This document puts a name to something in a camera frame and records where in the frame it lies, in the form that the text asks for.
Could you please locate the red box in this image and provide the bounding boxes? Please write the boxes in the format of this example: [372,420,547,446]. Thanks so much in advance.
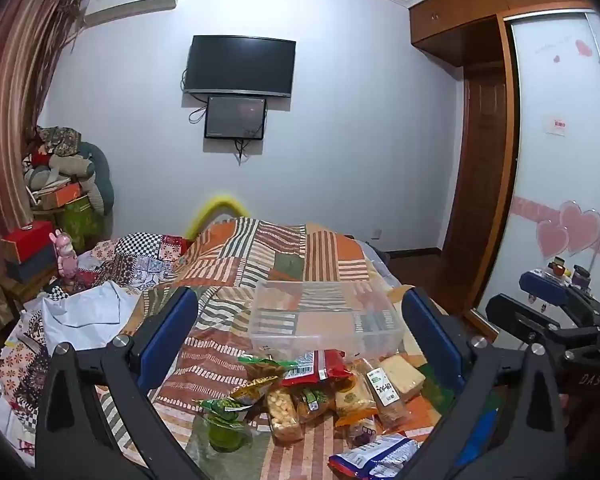
[1,220,56,263]

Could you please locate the yellow fries snack packet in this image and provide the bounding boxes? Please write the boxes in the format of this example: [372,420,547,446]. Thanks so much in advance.
[230,375,281,406]

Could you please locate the beige wafer block packet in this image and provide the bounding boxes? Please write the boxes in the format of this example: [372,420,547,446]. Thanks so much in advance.
[380,355,427,396]

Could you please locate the clear cracker packet white label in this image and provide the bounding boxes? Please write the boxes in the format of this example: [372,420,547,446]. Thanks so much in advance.
[360,357,411,431]

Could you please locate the orange snack packet green label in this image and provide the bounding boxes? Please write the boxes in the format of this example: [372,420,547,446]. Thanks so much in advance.
[292,385,338,423]

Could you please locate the striped stuffed toy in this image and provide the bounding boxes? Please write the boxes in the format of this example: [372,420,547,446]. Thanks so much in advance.
[47,152,98,178]

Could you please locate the white sliding wardrobe door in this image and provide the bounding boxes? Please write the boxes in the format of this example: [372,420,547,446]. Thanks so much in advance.
[472,7,600,321]

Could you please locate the yellow hoop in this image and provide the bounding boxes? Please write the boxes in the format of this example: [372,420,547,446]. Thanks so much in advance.
[187,192,251,238]

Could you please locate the clear plastic storage container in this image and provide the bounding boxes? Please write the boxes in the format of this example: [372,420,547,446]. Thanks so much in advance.
[249,280,406,361]

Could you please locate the patterned folded cloth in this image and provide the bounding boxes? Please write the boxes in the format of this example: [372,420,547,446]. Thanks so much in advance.
[35,126,83,156]

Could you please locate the dark grey box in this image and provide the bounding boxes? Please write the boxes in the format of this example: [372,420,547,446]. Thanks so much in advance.
[5,247,61,283]

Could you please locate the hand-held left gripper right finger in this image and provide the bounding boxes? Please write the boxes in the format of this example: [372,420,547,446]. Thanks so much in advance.
[401,286,567,480]

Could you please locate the green jelly cup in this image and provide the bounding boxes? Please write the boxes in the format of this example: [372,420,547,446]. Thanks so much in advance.
[195,397,253,453]

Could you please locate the brown wooden door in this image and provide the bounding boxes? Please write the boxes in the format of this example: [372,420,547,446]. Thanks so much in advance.
[442,62,518,306]

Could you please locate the green cardboard box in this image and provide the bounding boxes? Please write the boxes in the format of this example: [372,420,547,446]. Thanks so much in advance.
[55,195,106,253]

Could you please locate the small black wall monitor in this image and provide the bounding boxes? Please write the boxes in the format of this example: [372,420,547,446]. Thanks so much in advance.
[203,94,268,141]

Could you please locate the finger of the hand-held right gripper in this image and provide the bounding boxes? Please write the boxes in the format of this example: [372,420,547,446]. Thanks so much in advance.
[519,269,600,319]
[485,293,600,349]

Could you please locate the pale rice cracker packet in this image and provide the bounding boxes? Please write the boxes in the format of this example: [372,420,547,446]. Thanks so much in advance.
[334,375,381,428]

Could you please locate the pink bunny toy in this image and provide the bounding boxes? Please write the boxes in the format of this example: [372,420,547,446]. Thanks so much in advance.
[47,229,78,277]

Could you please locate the patchwork quilt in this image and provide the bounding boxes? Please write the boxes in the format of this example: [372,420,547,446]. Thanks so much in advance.
[0,232,196,466]

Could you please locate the white crumpled cloth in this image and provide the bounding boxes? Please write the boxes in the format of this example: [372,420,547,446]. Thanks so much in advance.
[45,280,141,356]

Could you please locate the clear packet of pale puffs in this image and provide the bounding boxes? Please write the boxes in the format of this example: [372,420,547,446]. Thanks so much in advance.
[265,385,303,445]

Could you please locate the red snack packet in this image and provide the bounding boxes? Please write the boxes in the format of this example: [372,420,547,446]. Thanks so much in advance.
[280,349,356,388]

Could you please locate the brown wooden wardrobe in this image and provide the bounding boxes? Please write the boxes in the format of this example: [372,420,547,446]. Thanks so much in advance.
[409,0,600,341]

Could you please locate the striped brown curtain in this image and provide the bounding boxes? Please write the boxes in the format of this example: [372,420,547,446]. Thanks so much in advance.
[0,0,86,331]

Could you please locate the blue and white snack packet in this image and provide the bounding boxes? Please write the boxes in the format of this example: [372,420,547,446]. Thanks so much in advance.
[328,434,421,480]

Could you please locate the black wall television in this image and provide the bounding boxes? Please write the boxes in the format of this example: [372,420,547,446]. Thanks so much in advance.
[182,35,297,98]

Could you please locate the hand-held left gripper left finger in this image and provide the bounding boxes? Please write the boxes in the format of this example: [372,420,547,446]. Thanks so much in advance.
[34,286,216,480]

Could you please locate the orange cardboard box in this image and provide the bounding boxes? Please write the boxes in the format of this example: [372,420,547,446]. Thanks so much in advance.
[40,182,83,210]

